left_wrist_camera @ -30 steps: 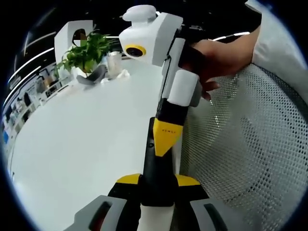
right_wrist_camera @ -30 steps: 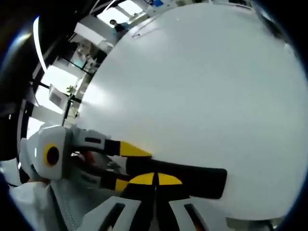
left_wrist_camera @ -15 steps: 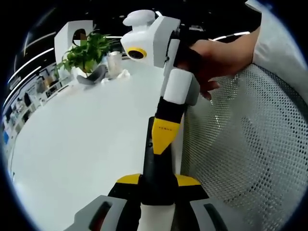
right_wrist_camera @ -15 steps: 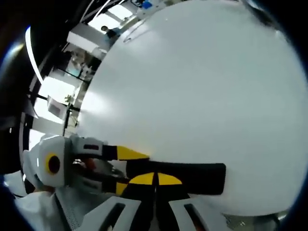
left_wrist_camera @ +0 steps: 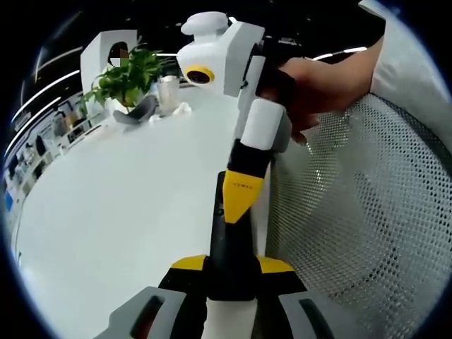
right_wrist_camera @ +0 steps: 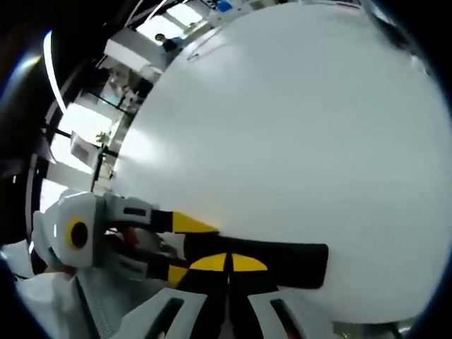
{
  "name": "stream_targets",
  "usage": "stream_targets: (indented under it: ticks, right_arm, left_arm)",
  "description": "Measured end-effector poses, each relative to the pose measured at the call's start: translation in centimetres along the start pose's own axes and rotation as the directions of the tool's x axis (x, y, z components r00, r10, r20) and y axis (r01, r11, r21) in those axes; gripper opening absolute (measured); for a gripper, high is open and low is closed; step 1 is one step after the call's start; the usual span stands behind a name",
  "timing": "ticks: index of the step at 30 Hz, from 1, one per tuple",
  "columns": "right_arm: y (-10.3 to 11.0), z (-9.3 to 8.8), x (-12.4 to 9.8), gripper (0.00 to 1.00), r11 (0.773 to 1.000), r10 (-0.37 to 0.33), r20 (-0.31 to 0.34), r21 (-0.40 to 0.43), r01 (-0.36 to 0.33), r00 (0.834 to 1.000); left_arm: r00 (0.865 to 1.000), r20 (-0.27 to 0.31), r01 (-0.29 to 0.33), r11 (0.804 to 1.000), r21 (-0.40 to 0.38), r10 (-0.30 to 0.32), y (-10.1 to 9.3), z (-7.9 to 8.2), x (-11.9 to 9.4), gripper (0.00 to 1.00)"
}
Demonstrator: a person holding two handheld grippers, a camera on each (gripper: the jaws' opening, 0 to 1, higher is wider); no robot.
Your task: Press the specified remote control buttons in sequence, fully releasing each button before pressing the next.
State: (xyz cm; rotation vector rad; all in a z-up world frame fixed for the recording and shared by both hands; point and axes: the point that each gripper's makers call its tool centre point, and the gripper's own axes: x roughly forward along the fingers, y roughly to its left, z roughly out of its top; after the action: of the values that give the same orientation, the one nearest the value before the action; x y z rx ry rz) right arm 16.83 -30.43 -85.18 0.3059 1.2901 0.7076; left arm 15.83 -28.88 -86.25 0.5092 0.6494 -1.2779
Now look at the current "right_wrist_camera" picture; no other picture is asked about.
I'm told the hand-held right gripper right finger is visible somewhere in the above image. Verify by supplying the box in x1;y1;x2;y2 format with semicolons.
229;253;337;339

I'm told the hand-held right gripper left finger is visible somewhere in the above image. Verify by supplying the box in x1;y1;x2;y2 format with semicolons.
118;252;231;339

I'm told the black remote control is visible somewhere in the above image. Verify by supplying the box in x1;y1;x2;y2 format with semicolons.
182;233;329;290

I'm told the black tripod stand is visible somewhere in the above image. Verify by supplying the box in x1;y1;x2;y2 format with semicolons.
90;144;119;194

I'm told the grey mesh chair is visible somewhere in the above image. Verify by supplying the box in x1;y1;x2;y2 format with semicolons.
72;271;174;339

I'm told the white framed sign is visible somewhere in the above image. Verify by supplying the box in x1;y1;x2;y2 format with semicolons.
70;130;95;167

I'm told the curved ceiling light strip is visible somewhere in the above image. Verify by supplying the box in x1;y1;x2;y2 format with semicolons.
42;30;67;114

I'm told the dark loose cable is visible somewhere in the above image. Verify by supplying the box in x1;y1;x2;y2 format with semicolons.
186;33;227;61

